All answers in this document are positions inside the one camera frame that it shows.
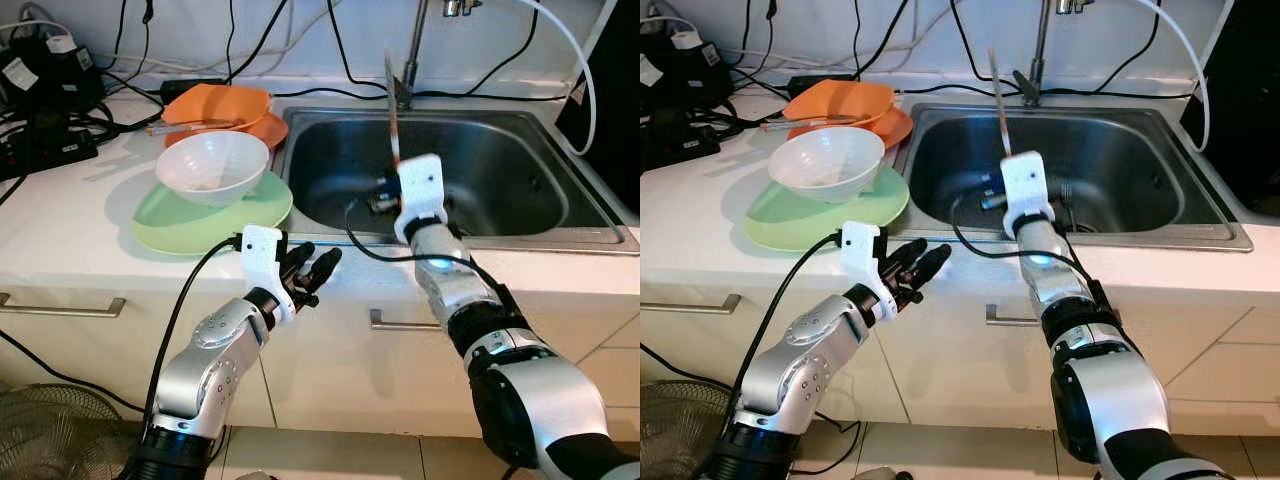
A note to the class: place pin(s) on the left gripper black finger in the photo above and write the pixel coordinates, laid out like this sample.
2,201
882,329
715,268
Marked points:
906,260
932,267
325,270
301,263

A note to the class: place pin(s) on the green plate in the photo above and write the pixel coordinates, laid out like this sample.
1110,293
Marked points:
180,230
795,225

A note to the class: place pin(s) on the white bowl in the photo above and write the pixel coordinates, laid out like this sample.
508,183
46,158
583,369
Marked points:
825,150
210,155

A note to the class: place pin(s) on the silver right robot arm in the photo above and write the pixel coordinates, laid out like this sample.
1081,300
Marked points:
1055,270
450,275

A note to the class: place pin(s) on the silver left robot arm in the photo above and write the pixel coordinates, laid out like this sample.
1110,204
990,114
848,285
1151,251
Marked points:
815,350
215,350

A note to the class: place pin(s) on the white kitchen cabinet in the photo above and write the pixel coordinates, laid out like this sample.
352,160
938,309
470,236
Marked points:
330,380
950,380

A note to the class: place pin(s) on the metal faucet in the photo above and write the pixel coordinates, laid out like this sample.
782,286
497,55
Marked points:
412,60
1040,50

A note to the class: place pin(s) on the stainless steel sink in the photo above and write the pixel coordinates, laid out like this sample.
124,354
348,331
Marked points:
520,160
1130,160

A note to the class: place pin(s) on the orange bowl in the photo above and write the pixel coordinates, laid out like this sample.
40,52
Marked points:
215,100
840,98

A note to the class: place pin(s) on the black power brick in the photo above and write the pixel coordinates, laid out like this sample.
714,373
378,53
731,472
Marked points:
195,85
820,81

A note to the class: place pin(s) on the black tall appliance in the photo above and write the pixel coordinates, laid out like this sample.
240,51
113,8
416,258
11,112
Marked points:
615,100
1245,100

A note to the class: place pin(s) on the black power strip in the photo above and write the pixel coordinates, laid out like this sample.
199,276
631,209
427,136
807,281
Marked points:
50,150
680,140

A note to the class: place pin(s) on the black floor fan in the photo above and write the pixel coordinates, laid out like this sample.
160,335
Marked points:
50,440
680,440

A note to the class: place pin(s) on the white power plug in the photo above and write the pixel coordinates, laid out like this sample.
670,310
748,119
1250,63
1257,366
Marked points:
60,43
687,40

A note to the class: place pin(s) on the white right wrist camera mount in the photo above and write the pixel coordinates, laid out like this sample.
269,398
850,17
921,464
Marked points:
420,190
1028,185

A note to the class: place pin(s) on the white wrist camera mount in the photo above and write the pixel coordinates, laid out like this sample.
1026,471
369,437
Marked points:
862,250
420,190
262,255
1028,185

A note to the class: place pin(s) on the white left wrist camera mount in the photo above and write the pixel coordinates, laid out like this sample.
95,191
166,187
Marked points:
862,250
262,255

